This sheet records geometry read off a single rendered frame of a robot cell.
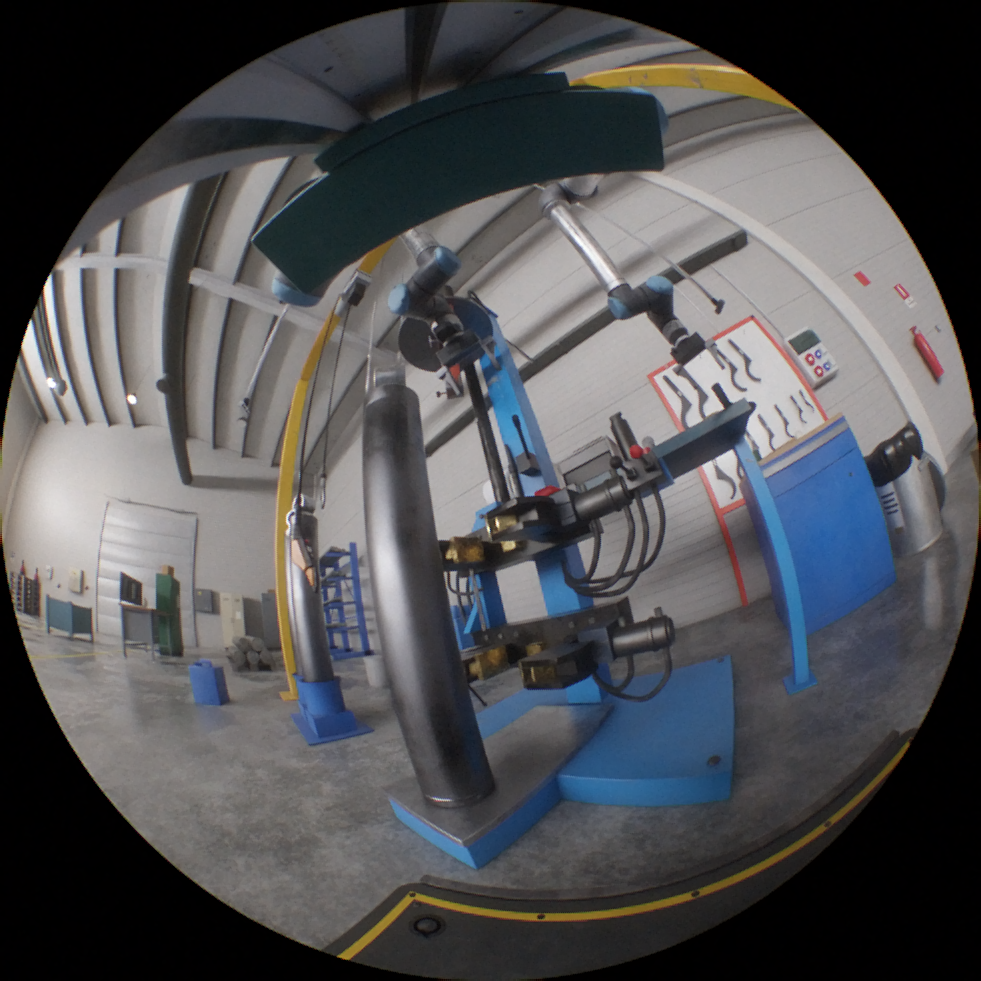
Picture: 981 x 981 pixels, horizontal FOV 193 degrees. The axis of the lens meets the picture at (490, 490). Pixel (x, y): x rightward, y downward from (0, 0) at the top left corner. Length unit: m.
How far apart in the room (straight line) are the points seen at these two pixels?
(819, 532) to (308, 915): 2.19
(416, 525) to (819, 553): 1.78
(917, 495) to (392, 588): 2.53
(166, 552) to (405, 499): 11.42
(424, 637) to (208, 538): 11.30
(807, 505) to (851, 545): 0.36
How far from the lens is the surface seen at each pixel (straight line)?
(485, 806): 0.91
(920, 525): 2.28
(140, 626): 6.29
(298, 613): 2.00
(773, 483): 1.68
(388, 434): 0.91
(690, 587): 2.84
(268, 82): 0.19
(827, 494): 1.78
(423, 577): 0.75
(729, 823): 0.91
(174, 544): 11.92
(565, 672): 0.90
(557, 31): 0.34
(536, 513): 0.88
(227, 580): 11.47
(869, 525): 1.91
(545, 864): 0.91
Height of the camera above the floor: 0.72
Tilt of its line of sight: 22 degrees up
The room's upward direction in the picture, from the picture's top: 13 degrees counter-clockwise
